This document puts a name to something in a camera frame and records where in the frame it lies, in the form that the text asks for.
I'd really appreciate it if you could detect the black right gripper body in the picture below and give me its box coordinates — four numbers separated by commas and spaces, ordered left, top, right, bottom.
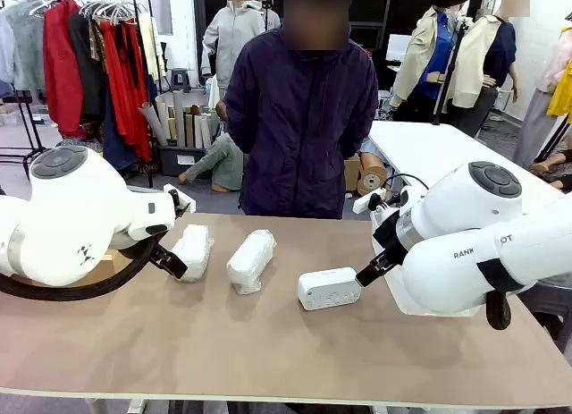
372, 207, 408, 266

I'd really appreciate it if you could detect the bubble-wrapped white clock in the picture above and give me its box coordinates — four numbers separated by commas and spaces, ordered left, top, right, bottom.
226, 229, 277, 296
172, 224, 215, 283

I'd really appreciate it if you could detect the white rectangular power strip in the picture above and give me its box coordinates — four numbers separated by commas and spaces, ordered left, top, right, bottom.
298, 266, 361, 311

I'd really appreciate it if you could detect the clear plastic container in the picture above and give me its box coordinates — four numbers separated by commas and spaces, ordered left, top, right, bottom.
369, 207, 484, 317

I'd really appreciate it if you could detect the open brown cardboard box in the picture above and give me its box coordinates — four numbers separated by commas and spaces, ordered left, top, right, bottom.
73, 248, 135, 290

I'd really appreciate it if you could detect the brown kraft paper roll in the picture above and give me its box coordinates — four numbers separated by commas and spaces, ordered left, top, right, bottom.
356, 152, 389, 199

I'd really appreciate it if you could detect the cardboard box with open flaps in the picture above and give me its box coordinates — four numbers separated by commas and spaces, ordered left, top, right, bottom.
342, 156, 363, 192

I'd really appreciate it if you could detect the white background table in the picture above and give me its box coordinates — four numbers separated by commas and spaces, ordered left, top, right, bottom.
369, 120, 567, 209

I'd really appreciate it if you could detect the black storage bin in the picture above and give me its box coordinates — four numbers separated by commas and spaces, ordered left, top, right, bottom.
158, 143, 211, 178

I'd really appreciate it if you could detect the floor mannequin in green top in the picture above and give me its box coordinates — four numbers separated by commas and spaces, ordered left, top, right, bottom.
178, 131, 245, 194

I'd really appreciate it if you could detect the navy hanging garment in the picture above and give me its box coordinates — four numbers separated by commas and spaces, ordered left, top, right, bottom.
103, 91, 140, 172

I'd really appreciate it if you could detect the person in purple jacket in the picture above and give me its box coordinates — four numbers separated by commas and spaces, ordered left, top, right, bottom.
223, 0, 380, 221

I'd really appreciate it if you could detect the grey leaning cardboard tube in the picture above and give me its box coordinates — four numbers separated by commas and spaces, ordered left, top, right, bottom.
137, 101, 169, 147

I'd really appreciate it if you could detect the cream cardboard tube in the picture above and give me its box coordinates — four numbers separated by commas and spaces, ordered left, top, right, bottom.
154, 95, 173, 145

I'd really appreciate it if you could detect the tall grey cardboard tube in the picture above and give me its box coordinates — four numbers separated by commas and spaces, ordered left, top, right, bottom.
172, 89, 187, 148

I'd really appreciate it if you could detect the lying bare mannequin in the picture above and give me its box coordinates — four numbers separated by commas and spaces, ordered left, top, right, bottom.
531, 148, 572, 191

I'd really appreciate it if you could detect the red dress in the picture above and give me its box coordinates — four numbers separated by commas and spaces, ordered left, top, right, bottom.
98, 19, 153, 163

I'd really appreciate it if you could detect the mannequin beige jacket blue shirt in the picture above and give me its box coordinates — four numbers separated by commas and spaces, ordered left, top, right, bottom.
389, 0, 470, 123

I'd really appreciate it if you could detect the mannequin pink top grey skirt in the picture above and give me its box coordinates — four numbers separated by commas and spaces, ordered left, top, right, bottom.
513, 11, 572, 169

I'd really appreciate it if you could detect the small grey stool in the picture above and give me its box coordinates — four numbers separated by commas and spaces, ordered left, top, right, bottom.
169, 67, 192, 93

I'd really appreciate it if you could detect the black plastic stool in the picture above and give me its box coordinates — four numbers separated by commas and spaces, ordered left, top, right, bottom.
531, 308, 572, 343

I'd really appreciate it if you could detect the white monitor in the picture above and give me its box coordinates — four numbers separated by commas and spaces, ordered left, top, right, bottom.
386, 33, 413, 62

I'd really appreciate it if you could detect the mannequin cream jacket navy top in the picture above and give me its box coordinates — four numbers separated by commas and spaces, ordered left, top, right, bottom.
449, 0, 522, 138

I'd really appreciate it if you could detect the black hanging garment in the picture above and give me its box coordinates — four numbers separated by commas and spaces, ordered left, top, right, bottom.
69, 11, 107, 120

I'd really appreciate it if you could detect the cream hanging garment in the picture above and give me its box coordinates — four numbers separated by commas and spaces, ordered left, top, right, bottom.
136, 13, 167, 82

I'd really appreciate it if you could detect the black tripod stand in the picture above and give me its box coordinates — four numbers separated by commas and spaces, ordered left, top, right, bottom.
432, 15, 475, 127

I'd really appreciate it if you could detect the yellow garment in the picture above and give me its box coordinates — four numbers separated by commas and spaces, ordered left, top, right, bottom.
547, 58, 572, 118

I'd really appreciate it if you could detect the red coat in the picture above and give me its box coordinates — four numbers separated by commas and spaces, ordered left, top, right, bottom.
43, 0, 86, 138

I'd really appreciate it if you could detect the person in grey hoodie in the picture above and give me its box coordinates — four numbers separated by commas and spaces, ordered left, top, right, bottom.
200, 0, 281, 89

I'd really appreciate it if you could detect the grey fuzzy coat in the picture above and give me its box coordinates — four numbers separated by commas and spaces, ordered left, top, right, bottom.
4, 0, 48, 93

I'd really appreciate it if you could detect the light blue hanging garment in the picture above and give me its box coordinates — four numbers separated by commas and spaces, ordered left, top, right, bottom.
0, 9, 17, 87

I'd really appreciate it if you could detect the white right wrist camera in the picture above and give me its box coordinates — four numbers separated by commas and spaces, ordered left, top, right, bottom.
351, 187, 388, 215

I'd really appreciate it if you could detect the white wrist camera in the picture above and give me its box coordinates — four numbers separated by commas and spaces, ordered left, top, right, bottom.
351, 187, 388, 215
163, 183, 197, 216

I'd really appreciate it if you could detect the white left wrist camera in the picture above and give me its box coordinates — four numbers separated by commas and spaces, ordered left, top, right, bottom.
163, 183, 197, 216

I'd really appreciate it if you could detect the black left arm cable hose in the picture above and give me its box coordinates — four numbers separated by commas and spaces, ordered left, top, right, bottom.
0, 234, 166, 302

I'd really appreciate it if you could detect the white table frame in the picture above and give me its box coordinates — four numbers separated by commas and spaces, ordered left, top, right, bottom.
84, 398, 151, 414

